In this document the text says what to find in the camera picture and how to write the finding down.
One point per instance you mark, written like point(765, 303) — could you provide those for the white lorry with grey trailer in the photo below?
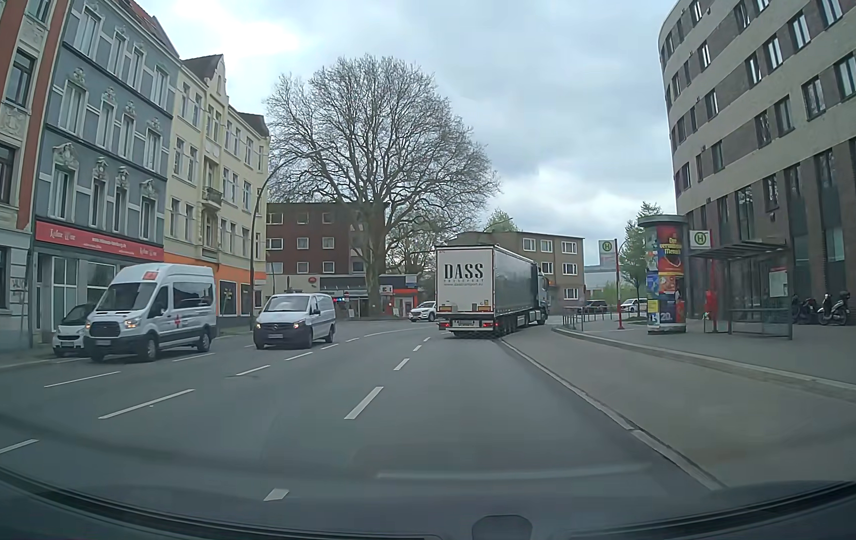
point(484, 289)

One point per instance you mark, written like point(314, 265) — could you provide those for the low shop building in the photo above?
point(368, 296)

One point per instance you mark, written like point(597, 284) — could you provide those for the dark red brick building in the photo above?
point(308, 240)

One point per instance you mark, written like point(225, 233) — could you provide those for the large bare tree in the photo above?
point(377, 150)

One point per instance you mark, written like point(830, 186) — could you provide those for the beige flat-roofed building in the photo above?
point(559, 262)

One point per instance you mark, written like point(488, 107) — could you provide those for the grey asphalt road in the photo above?
point(465, 405)

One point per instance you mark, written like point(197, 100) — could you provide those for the silver van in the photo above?
point(294, 319)

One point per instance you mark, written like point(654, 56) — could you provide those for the road markings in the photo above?
point(363, 403)

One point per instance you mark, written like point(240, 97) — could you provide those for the metal railing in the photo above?
point(585, 318)

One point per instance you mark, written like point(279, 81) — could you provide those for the dark parked car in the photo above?
point(594, 306)

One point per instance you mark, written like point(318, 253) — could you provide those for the green leafy tree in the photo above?
point(636, 251)

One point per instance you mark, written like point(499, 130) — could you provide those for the cream gabled building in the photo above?
point(210, 187)

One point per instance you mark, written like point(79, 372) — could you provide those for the advertising column with posters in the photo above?
point(665, 274)

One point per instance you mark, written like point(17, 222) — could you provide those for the car's own bonnet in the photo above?
point(428, 517)

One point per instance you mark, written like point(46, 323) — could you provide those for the white high-roof van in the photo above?
point(152, 307)

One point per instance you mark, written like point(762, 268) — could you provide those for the glass bus shelter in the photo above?
point(750, 289)

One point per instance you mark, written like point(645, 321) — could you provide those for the grey-blue ornate building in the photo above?
point(105, 150)

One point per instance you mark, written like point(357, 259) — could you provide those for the small white parked car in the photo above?
point(70, 330)

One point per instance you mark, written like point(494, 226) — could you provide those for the parked motorcycle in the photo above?
point(804, 309)

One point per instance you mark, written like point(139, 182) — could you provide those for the curved brown and beige building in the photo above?
point(788, 150)

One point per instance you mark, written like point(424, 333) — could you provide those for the grey paved pavement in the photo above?
point(810, 352)

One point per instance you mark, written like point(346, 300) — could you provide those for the parked scooter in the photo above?
point(835, 310)

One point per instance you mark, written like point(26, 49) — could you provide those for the curved lamp post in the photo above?
point(254, 247)

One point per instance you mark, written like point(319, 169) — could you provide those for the bus stop sign red post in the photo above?
point(608, 255)

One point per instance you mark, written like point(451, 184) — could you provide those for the bus stop sign on post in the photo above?
point(699, 247)

